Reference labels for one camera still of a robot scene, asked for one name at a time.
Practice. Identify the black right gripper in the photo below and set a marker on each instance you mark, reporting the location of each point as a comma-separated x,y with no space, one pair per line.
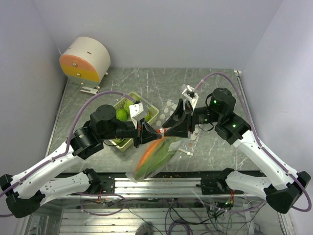
180,129

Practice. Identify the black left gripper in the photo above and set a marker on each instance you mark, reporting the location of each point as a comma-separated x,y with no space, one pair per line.
148,133

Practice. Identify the red meat slab orange rind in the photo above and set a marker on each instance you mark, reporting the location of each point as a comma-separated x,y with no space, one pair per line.
149,150

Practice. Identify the green leafy vegetable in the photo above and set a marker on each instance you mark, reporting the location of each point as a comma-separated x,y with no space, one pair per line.
156,156

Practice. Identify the clear bag orange zipper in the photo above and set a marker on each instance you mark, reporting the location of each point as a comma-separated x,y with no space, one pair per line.
151,159

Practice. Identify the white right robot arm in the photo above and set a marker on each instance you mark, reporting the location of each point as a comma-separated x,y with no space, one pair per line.
281,185

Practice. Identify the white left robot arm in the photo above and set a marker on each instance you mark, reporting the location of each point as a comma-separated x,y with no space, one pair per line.
27,191

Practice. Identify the clear bag white dots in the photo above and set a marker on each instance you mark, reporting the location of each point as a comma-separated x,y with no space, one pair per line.
176,120

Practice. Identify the green custard apple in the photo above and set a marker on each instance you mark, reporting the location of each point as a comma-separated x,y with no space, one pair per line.
121,115
148,117

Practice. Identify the pale green perforated basket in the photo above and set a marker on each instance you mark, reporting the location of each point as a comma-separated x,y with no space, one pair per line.
153,112

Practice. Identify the large green cabbage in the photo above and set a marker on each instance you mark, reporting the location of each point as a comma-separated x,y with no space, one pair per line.
127,105

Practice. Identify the small white grey block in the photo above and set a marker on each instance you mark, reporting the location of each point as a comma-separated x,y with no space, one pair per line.
89,91

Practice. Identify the round drawer cabinet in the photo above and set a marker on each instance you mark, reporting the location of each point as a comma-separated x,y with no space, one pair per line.
85,62

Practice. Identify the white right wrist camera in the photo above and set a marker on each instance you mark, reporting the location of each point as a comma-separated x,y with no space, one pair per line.
189,95

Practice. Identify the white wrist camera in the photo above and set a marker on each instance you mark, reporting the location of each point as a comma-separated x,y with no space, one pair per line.
138,111
189,95

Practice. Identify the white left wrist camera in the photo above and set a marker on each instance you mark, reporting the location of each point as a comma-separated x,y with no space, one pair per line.
138,111

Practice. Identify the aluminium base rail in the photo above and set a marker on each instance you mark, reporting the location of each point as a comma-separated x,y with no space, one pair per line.
156,186

